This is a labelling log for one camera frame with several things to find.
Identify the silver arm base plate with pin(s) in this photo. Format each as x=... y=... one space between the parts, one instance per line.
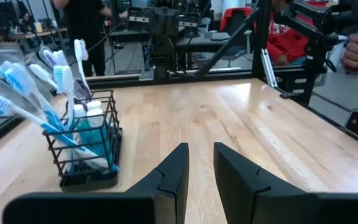
x=147 y=74

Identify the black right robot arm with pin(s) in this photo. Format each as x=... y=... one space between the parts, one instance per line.
x=163 y=31

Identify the teal mouthwash bottle white cap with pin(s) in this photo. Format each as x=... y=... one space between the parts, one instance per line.
x=94 y=105
x=79 y=112

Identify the silver metal bracket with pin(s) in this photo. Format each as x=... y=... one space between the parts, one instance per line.
x=267 y=67

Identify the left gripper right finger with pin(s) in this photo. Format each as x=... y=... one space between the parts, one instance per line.
x=275 y=208

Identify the person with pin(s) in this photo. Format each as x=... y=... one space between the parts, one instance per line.
x=284 y=40
x=82 y=25

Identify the black table clamp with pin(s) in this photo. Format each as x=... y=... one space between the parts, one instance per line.
x=287 y=95

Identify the cluttered wooden desk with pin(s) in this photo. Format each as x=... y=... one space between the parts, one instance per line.
x=36 y=32

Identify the teal toothpaste tube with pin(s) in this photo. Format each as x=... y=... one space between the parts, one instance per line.
x=95 y=124

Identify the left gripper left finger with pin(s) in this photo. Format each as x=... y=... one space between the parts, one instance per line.
x=120 y=208

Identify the black office desk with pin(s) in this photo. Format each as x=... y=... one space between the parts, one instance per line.
x=204 y=42

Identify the office chair with red jacket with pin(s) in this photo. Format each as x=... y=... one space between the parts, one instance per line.
x=233 y=15

